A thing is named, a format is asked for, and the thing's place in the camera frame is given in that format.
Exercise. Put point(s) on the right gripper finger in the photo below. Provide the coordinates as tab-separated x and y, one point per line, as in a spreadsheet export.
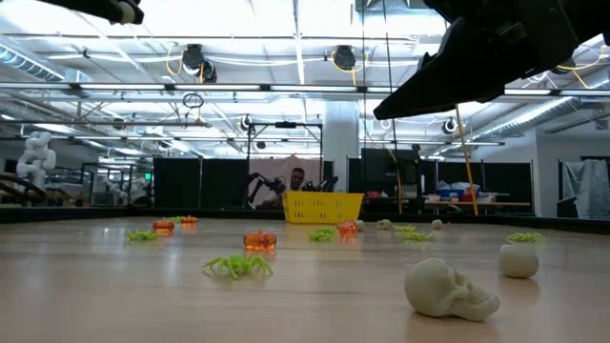
457	71

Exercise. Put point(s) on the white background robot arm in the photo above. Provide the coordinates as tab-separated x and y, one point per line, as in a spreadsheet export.
35	159

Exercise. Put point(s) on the black room partition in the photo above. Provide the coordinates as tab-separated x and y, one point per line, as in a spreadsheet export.
500	178
200	183

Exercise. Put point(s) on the blue storage bin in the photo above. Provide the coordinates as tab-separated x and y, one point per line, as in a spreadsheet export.
450	193

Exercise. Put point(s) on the black equipment cabinet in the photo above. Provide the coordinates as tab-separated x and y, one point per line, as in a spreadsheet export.
388	174

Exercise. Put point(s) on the wooden background work table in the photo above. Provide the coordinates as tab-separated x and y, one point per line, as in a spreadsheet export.
476	204

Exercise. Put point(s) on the overhead light bar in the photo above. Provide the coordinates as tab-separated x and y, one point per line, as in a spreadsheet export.
214	87

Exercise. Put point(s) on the green plastic spider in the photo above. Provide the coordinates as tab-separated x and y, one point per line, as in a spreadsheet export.
525	236
176	219
237	266
418	236
142	235
320	234
405	228

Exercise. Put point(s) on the grey cover sheet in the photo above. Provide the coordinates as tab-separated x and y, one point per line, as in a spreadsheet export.
591	188

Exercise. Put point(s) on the orange translucent pumpkin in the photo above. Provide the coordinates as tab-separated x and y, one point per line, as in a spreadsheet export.
259	239
189	220
163	225
347	227

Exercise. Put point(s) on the yellow plastic basket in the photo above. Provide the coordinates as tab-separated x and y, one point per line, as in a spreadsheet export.
321	207

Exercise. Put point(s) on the person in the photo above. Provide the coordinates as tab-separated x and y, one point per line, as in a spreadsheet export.
295	183

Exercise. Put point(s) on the black background rig frame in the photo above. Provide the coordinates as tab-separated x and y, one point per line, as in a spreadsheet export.
286	125

